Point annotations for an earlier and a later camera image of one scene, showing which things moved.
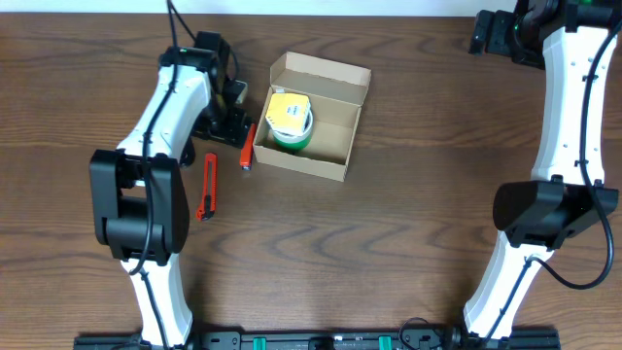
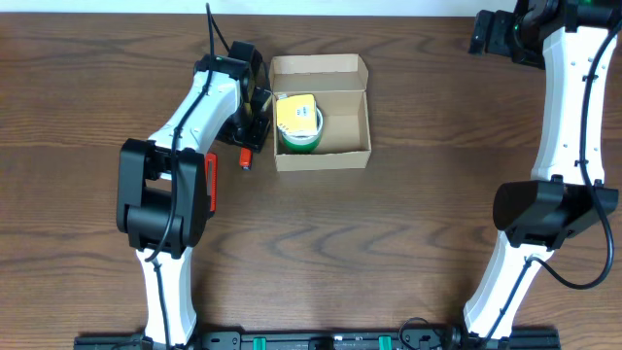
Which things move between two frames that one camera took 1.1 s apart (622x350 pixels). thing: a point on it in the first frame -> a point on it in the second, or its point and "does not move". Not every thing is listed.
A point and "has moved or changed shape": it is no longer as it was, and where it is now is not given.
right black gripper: [493, 37] does not move
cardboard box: [336, 92] has moved or changed shape
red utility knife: [208, 206] does not move
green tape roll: [294, 142] -> [304, 143]
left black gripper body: [225, 131] -> [254, 130]
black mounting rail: [329, 340] does not move
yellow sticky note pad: [288, 113] has moved or changed shape
